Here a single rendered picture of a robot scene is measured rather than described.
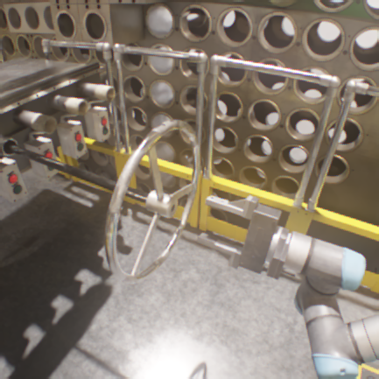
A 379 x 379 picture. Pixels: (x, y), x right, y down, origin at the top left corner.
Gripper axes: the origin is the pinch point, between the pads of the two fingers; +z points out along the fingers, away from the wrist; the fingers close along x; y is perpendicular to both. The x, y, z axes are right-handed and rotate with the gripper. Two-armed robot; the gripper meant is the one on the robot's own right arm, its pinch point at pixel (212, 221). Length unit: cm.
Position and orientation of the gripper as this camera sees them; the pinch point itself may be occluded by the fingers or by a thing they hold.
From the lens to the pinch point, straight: 62.5
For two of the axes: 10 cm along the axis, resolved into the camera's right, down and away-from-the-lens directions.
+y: 4.2, -2.5, 8.7
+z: -8.9, -2.9, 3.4
